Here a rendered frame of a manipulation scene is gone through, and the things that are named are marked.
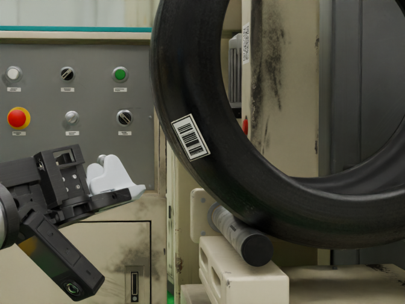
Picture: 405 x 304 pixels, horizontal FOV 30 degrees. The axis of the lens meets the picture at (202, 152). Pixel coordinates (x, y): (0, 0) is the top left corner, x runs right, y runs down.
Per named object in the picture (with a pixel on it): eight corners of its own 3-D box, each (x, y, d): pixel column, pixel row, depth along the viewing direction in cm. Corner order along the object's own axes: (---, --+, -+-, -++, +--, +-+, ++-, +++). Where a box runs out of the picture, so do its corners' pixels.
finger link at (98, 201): (135, 183, 87) (74, 199, 81) (139, 196, 87) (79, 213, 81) (111, 194, 90) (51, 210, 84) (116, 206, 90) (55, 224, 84)
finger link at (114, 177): (146, 144, 92) (86, 158, 85) (162, 190, 91) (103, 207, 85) (131, 152, 94) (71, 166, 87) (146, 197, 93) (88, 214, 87)
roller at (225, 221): (225, 233, 138) (206, 218, 137) (240, 214, 138) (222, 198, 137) (260, 274, 103) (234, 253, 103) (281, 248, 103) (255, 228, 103)
